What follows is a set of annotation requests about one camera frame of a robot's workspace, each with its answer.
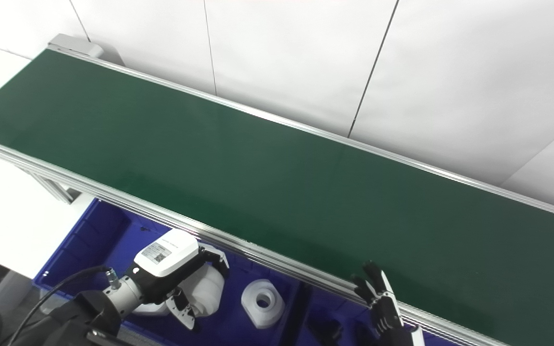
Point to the white round plastic part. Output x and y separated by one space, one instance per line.
149 309
207 290

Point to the grey conveyor end housing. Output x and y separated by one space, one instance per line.
77 47

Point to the green conveyor belt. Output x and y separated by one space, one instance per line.
277 182
258 252

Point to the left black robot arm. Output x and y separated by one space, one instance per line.
80 317

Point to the blue plastic bin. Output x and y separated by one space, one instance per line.
108 235
344 307

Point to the white hexagonal plastic part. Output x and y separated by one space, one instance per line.
262 302

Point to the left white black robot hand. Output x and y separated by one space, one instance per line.
166 257

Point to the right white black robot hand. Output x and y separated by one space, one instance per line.
385 312

